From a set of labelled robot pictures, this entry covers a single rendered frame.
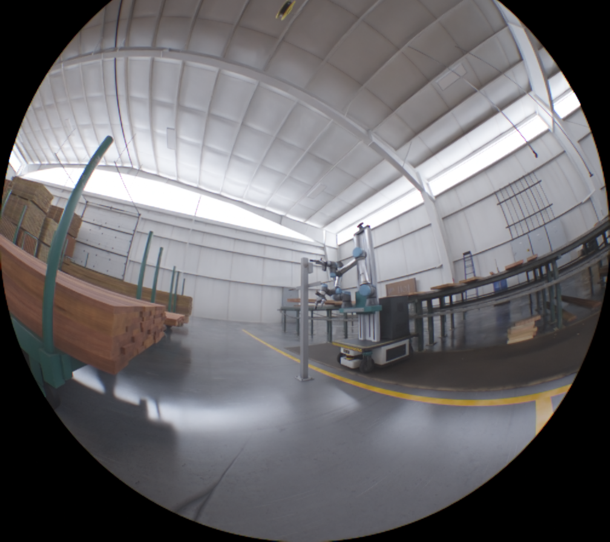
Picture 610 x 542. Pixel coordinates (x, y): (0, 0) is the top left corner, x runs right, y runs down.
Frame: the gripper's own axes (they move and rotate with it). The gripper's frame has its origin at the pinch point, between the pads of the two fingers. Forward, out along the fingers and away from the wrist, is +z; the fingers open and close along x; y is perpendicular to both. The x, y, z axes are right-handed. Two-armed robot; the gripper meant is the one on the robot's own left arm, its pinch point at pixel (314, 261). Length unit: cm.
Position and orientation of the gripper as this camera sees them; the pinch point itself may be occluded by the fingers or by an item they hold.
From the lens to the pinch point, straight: 207.1
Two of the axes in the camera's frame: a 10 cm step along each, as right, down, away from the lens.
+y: 2.1, -9.8, 0.1
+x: 4.5, 0.9, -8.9
